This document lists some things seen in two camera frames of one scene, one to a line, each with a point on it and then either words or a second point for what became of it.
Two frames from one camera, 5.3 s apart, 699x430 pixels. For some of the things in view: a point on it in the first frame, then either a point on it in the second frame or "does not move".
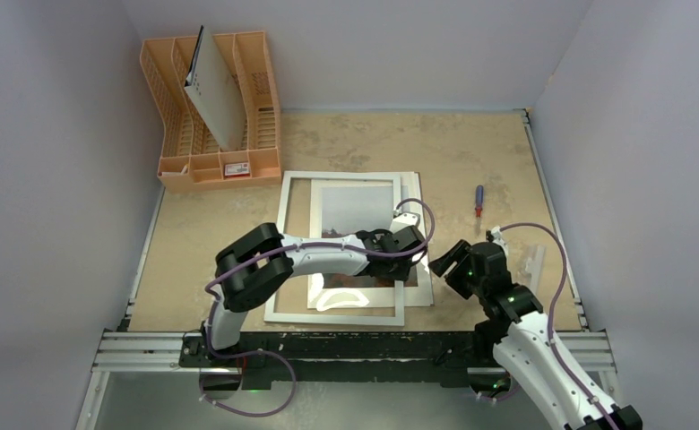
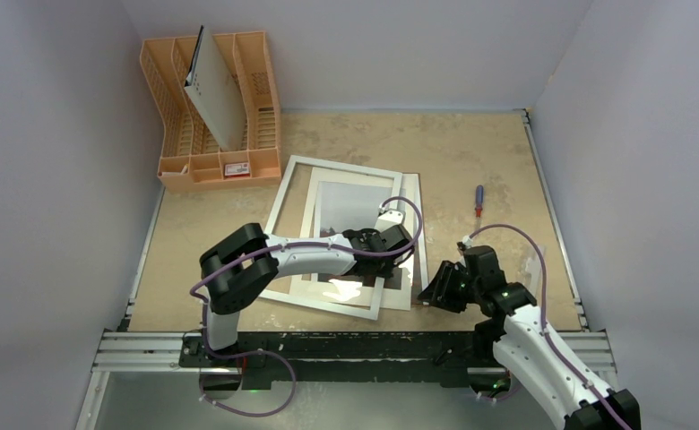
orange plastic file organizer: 190,159 does not move
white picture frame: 287,176 to 278,225
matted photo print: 345,207 does not move
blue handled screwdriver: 478,205 does not move
